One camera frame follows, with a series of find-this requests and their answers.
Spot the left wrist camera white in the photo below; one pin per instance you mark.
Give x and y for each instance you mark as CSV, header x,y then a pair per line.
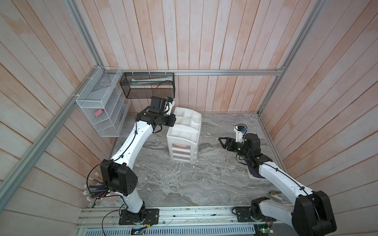
x,y
169,104

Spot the bundle of pencils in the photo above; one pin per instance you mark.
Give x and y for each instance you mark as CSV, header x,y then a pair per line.
x,y
95,188

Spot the dark blue notebook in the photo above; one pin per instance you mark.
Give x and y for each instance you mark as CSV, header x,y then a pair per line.
x,y
252,174

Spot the black mesh wall basket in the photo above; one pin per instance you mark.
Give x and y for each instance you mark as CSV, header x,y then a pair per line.
x,y
143,85

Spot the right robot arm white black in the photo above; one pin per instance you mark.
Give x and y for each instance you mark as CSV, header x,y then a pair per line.
x,y
310,214

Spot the pink eraser block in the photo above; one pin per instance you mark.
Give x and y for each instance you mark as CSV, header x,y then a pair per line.
x,y
99,112

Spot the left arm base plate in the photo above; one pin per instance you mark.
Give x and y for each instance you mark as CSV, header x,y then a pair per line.
x,y
148,216

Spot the white wire wall shelf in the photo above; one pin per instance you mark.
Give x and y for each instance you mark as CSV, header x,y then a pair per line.
x,y
102,91

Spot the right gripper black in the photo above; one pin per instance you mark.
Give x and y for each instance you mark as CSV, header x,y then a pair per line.
x,y
229,141

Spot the white plastic drawer organizer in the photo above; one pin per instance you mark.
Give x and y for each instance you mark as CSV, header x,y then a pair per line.
x,y
183,137

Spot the aluminium front rail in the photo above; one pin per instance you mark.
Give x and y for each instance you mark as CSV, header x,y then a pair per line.
x,y
168,216

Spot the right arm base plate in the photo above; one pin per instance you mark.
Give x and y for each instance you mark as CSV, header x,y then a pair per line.
x,y
250,214

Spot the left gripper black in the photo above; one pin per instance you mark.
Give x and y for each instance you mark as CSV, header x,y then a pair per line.
x,y
171,123

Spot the aluminium back wall rail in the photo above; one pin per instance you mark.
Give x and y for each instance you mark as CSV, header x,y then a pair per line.
x,y
211,72

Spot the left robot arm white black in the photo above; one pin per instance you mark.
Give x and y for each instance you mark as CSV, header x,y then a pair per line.
x,y
118,174

